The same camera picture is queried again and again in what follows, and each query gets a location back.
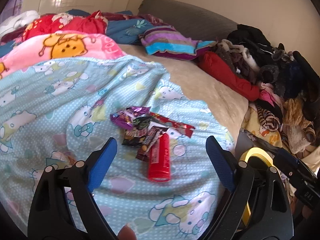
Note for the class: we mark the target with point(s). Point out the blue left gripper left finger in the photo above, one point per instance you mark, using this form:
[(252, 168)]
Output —
[(99, 162)]

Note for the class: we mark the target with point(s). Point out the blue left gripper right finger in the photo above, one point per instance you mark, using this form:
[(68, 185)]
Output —
[(223, 162)]

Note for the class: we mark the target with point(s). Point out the purple snack wrapper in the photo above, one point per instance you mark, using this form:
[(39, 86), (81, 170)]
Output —
[(125, 118)]

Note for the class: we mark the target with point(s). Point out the red plastic wrapper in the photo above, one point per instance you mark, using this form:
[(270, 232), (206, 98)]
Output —
[(182, 128)]

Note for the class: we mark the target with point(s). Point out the dark green snack packet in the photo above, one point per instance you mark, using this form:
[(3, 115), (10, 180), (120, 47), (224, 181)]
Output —
[(143, 136)]

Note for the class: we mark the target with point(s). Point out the red cylindrical package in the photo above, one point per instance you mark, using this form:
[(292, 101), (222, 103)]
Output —
[(159, 160)]

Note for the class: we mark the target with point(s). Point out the yellow rimmed black trash bin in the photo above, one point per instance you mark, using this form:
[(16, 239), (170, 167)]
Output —
[(259, 160)]

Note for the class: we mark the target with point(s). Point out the person right hand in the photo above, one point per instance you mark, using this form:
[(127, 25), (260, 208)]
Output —
[(304, 211)]

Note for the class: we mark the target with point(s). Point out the person left hand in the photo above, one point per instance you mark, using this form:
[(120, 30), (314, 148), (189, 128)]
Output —
[(126, 233)]

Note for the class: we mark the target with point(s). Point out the yellow cartoon blanket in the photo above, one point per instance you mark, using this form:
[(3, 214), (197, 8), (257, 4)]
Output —
[(263, 125)]

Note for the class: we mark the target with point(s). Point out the beige bed sheet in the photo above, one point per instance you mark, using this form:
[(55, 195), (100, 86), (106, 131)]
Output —
[(227, 106)]

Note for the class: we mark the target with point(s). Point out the light blue Hello Kitty blanket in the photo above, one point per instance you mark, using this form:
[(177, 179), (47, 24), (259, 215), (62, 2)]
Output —
[(58, 112)]

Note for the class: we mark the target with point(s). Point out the red cushion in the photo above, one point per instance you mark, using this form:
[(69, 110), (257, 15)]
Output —
[(213, 65)]

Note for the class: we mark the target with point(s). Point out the pile of dark clothes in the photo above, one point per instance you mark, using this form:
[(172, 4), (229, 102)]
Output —
[(250, 56)]

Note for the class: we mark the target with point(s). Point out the pink cartoon bear blanket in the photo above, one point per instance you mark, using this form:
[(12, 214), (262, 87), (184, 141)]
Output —
[(64, 44)]

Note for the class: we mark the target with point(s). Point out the blue leaf pattern quilt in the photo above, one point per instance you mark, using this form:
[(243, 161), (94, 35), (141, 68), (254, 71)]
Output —
[(123, 28)]

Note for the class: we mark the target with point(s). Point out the purple blue striped pillow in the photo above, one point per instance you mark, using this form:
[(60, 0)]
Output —
[(165, 41)]

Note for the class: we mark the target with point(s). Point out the red floral quilt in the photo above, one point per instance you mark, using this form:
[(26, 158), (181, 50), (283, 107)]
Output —
[(51, 23)]

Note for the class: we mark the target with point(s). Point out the grey bed headboard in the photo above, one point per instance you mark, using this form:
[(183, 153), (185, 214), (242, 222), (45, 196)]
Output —
[(191, 21)]

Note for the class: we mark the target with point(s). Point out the white clothing heap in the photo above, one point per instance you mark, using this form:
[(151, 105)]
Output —
[(16, 22)]

